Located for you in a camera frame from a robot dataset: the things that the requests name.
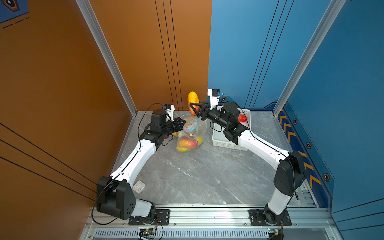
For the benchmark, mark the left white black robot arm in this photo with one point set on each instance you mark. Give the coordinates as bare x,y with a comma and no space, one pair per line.
115,194

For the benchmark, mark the green mango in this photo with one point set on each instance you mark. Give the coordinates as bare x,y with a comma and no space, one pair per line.
182,150

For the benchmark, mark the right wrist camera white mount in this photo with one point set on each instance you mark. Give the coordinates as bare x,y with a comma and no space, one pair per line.
214,95

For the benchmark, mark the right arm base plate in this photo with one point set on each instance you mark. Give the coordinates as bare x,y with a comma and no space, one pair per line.
261,217

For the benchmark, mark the aluminium rail frame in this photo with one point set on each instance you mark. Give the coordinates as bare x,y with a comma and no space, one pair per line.
217,222

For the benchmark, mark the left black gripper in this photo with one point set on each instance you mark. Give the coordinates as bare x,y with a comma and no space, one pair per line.
178,126

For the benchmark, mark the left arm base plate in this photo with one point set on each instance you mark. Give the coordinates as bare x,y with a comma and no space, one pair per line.
156,217

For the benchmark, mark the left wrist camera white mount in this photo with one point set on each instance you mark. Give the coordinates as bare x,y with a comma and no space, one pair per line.
169,111

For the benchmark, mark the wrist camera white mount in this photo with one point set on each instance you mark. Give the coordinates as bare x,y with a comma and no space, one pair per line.
214,95
169,111

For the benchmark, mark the green circuit board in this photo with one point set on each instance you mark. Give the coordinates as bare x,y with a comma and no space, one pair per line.
275,231
148,232

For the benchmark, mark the left corner aluminium post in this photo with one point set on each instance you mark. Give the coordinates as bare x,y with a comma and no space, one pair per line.
98,34

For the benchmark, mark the red orange long mango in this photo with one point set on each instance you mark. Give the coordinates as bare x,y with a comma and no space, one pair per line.
188,143

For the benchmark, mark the green circuit board left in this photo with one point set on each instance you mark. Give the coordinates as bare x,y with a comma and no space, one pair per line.
148,232

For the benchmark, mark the red yellow mango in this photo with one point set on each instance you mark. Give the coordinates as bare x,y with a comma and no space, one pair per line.
242,118

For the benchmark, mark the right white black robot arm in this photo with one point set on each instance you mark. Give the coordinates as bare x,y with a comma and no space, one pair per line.
289,166

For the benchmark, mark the corner aluminium post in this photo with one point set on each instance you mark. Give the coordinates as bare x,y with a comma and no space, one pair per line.
317,38
98,34

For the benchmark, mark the green circuit board right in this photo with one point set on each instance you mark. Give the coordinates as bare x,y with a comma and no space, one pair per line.
275,231

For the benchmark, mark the right corner aluminium post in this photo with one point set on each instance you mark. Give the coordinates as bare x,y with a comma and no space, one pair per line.
317,38

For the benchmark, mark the white perforated plastic basket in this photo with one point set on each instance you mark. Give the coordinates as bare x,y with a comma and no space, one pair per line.
228,139

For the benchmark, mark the clear zip-top bag blue zipper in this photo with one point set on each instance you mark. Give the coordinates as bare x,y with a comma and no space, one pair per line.
193,128

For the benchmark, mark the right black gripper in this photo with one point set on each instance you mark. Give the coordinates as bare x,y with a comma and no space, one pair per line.
205,111

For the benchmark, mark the small white plastic object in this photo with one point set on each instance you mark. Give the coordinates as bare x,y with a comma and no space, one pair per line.
138,187

